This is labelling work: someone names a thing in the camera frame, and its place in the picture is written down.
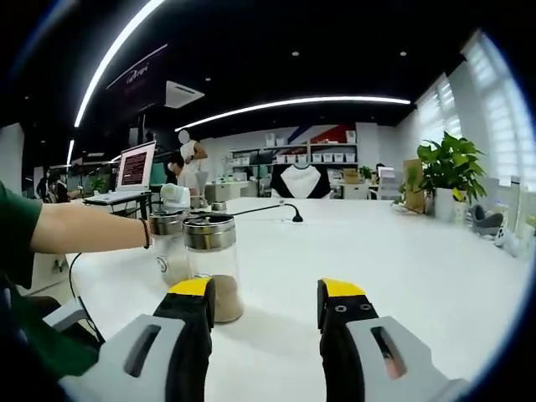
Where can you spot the large window blind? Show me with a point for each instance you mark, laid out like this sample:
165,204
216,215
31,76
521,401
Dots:
498,117

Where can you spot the tall seasoning bottle pale powder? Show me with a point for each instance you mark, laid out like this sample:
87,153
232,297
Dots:
165,226

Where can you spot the person in green shirt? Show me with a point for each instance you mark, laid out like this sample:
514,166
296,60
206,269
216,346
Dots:
17,218

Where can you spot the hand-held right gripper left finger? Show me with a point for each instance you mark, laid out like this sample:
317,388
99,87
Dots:
184,347

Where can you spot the white laptop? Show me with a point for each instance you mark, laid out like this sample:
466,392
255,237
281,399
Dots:
136,167

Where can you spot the ceiling air conditioner unit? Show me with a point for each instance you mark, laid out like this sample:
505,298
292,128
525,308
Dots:
184,94

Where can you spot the green potted plant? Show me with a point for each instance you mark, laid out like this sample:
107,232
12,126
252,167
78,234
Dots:
452,167

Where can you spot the tall seasoning bottle brown powder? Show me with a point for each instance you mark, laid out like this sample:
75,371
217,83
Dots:
209,236

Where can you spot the grey curved device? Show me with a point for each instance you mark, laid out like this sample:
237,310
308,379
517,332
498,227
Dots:
488,224

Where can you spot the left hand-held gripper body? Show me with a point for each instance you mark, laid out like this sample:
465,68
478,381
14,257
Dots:
178,197

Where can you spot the white game controller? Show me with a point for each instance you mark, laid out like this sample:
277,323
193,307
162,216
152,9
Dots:
502,239

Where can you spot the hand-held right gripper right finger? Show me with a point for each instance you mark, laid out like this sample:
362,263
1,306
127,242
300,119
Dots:
339,356

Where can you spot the black laptop stand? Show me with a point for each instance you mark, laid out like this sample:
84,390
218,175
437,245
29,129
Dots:
144,207

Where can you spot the small leafy plant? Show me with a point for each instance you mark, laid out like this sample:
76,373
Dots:
98,186

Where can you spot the black and white shirt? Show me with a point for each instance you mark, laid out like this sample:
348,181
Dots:
300,182

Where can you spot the grey office chair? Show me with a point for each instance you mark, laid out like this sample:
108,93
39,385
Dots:
63,316

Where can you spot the brown cardboard box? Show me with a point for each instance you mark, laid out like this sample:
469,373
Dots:
410,197

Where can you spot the small window blind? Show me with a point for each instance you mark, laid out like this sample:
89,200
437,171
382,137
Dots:
439,113

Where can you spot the small seasoning bottle white powder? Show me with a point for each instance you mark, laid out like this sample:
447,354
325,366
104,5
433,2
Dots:
219,206

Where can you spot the shelf of white storage boxes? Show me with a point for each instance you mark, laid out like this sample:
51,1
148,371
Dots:
326,157

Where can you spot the dark hanging sign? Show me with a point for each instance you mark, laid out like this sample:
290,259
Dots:
138,75

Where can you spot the teal screen monitor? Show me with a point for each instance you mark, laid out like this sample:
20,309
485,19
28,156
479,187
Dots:
157,173

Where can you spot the curved ceiling light strip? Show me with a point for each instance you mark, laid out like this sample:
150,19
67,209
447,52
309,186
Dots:
356,99
78,121

